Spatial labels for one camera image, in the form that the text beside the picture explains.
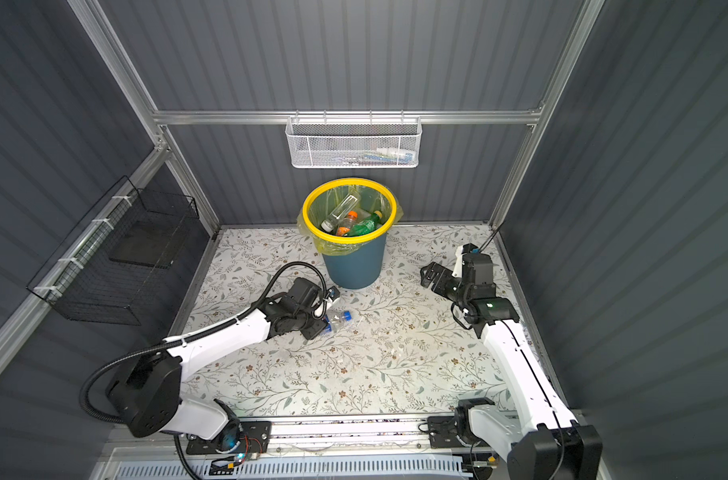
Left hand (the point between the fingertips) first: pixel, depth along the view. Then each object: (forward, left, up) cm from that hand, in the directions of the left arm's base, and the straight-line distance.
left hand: (318, 315), depth 87 cm
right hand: (+2, -34, +14) cm, 37 cm away
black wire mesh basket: (+4, +48, +21) cm, 53 cm away
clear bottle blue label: (0, -5, -2) cm, 6 cm away
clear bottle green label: (+30, -10, +17) cm, 36 cm away
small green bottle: (+17, -15, +19) cm, 30 cm away
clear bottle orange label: (+22, -9, +15) cm, 28 cm away
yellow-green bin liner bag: (+31, -3, +18) cm, 36 cm away
